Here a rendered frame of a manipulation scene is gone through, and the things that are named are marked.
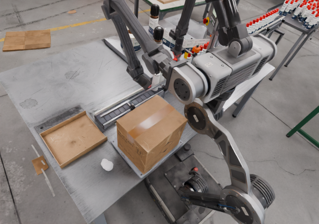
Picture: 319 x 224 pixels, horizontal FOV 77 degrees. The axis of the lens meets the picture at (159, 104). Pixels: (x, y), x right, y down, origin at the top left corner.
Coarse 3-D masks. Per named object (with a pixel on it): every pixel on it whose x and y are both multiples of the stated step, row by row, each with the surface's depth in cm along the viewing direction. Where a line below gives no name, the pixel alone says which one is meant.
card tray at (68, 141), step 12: (72, 120) 132; (84, 120) 134; (48, 132) 124; (60, 132) 126; (72, 132) 127; (84, 132) 128; (96, 132) 129; (48, 144) 120; (60, 144) 121; (72, 144) 122; (84, 144) 123; (96, 144) 122; (60, 156) 116; (72, 156) 117
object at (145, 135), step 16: (144, 112) 109; (160, 112) 110; (176, 112) 112; (128, 128) 101; (144, 128) 102; (160, 128) 103; (176, 128) 105; (128, 144) 107; (144, 144) 96; (160, 144) 101; (176, 144) 126; (144, 160) 102
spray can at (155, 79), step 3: (153, 75) 144; (156, 75) 142; (159, 75) 143; (153, 78) 145; (156, 78) 144; (153, 81) 147; (156, 81) 146; (153, 84) 149; (156, 84) 149; (156, 87) 151; (153, 90) 153; (156, 90) 154
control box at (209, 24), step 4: (212, 4) 136; (212, 8) 136; (208, 12) 142; (208, 16) 142; (208, 20) 142; (216, 20) 130; (208, 24) 142; (208, 28) 142; (212, 28) 136; (212, 32) 137
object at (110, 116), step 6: (144, 90) 153; (132, 96) 148; (144, 96) 149; (150, 96) 150; (132, 102) 144; (138, 102) 145; (120, 108) 139; (126, 108) 140; (108, 114) 135; (114, 114) 135; (102, 120) 131; (108, 120) 131
